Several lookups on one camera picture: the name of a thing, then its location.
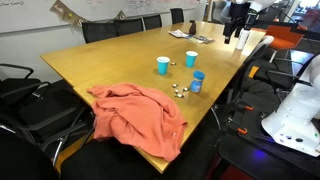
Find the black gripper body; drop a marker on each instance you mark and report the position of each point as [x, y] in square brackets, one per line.
[239, 10]

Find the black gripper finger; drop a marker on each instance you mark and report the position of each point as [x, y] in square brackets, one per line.
[228, 33]
[239, 28]

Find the blue plastic cup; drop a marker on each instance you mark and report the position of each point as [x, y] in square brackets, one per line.
[163, 66]
[191, 60]

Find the small wrapped candy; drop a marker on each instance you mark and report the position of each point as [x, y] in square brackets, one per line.
[185, 89]
[179, 95]
[176, 91]
[174, 85]
[173, 63]

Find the white cylindrical bottle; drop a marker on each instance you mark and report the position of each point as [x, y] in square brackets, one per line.
[242, 39]

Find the grey office chair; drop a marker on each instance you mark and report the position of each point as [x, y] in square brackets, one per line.
[220, 10]

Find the dark printed magazine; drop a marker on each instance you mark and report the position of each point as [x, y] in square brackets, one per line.
[201, 39]

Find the brown bottle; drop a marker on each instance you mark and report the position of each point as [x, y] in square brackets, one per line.
[192, 28]

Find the orange chair with white legs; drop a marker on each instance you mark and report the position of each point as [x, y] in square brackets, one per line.
[283, 38]

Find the yellow flat object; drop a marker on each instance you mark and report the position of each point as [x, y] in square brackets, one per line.
[253, 71]

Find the white printed magazine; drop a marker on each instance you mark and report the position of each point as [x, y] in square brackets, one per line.
[178, 33]

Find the black mesh office chair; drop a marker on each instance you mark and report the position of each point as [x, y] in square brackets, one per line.
[98, 31]
[177, 15]
[152, 21]
[46, 113]
[16, 85]
[129, 26]
[23, 160]

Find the blue lidded jar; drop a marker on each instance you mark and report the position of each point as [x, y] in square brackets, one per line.
[197, 83]

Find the orange clamp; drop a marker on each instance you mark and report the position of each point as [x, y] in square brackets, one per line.
[242, 131]
[249, 108]

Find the black robot stand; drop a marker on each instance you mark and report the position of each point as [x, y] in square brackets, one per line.
[253, 156]

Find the orange crumpled cloth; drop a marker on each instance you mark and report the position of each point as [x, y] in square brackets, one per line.
[133, 116]

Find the brown paper bunting banner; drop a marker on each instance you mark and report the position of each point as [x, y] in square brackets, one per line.
[58, 7]

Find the white frame office chair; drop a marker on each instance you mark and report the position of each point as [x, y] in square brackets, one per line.
[265, 42]

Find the white wall whiteboard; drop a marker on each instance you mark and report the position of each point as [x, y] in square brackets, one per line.
[30, 15]

